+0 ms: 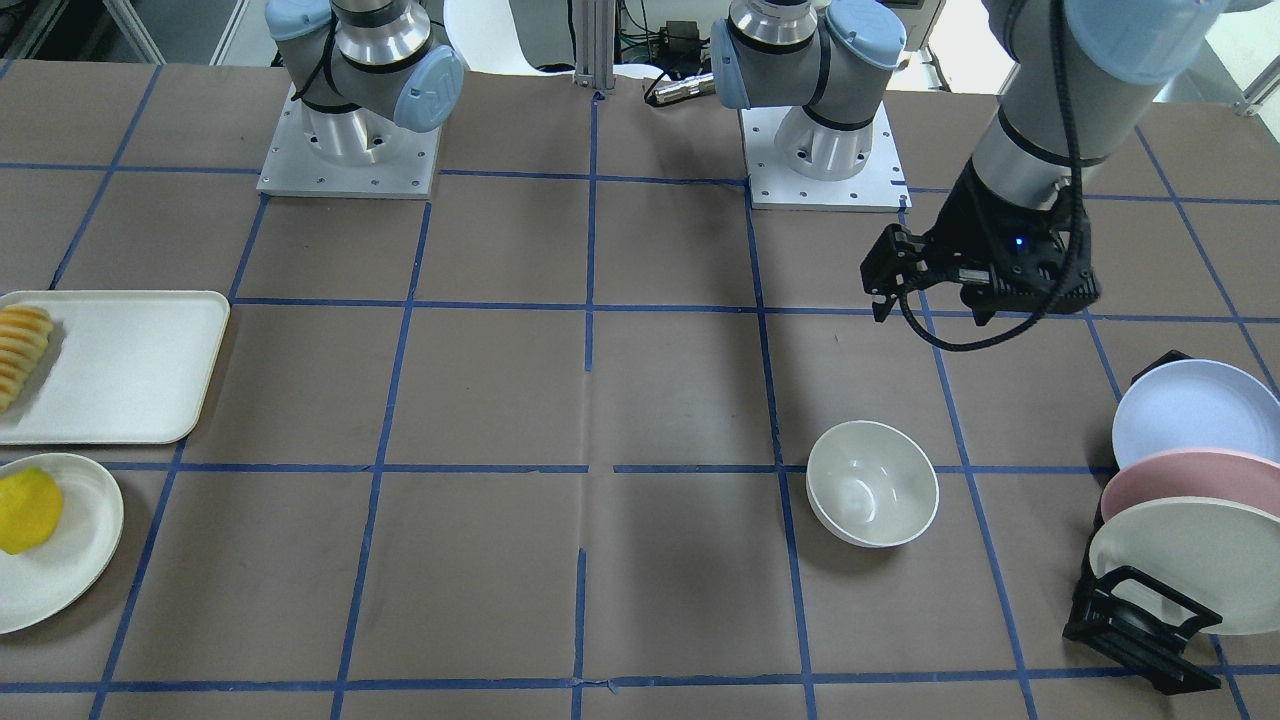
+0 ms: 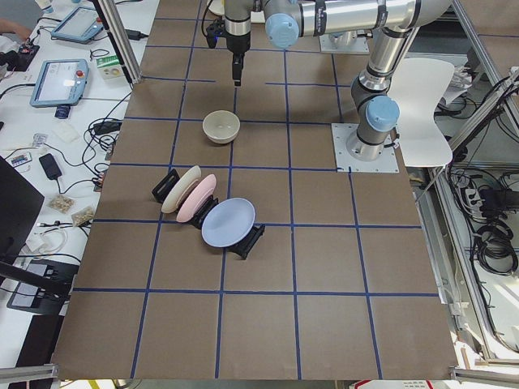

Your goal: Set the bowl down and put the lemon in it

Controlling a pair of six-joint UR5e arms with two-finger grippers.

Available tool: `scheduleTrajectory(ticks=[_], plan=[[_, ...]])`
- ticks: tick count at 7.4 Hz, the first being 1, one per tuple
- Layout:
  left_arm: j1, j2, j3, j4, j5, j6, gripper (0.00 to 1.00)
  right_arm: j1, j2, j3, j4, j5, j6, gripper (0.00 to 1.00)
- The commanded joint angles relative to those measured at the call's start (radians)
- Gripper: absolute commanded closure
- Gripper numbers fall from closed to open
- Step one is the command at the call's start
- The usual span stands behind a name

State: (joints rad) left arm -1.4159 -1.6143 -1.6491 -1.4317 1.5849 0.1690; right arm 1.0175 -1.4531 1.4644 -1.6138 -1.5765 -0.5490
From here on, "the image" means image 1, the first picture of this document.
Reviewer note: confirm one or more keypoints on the lavender plate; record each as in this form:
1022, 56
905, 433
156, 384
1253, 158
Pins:
1195, 403

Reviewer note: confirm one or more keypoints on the yellow lemon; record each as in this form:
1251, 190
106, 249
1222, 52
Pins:
31, 508

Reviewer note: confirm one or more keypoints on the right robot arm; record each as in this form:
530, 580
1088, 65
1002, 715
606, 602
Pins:
364, 72

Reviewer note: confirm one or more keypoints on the pink plate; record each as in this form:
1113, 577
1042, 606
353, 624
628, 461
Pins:
1219, 473

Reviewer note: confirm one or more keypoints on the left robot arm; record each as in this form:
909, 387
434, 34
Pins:
1086, 72

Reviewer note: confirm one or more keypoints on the white rectangular tray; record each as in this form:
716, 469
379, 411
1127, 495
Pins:
124, 367

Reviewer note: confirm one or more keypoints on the white bowl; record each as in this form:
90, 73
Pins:
870, 485

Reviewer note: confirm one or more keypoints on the beige plate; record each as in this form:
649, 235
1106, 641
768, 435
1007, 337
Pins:
1219, 553

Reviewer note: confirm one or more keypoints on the black dish rack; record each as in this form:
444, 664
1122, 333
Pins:
1134, 637

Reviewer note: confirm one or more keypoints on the aluminium frame post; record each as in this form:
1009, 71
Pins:
594, 31

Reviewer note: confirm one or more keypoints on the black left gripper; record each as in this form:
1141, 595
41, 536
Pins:
966, 222

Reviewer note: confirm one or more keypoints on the cream round plate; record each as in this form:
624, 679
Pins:
39, 583

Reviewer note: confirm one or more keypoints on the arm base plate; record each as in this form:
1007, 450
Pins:
820, 185
350, 170

